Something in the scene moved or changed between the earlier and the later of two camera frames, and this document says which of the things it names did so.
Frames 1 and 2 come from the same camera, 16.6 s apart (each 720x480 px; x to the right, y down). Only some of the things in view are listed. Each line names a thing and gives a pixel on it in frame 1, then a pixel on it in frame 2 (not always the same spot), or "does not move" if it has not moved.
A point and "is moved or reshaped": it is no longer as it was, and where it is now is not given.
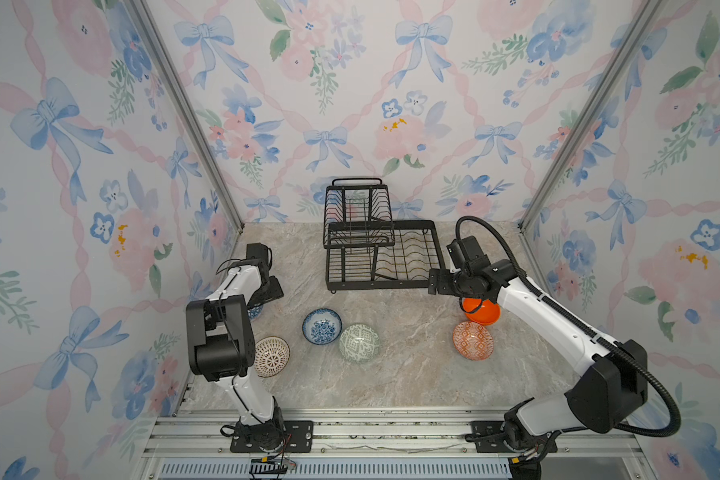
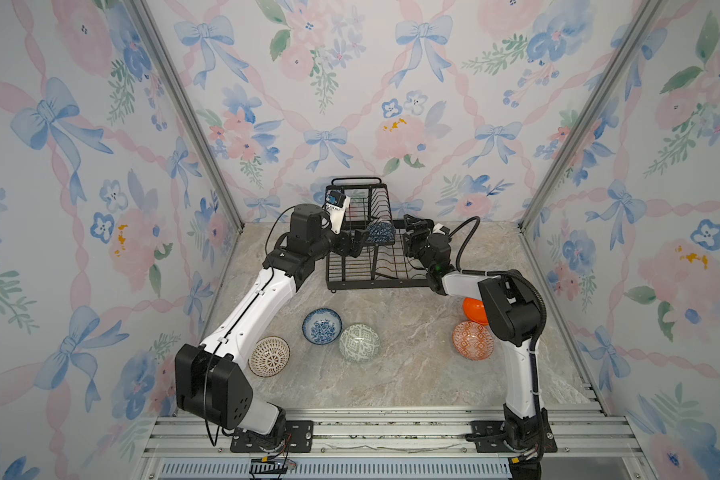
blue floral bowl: x=322 y=326 does not move
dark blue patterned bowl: x=254 y=312 is moved or reshaped
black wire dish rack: x=365 y=248 does not move
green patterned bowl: x=359 y=343 does not move
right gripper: x=442 y=276 to x=422 y=228
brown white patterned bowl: x=271 y=356 does not move
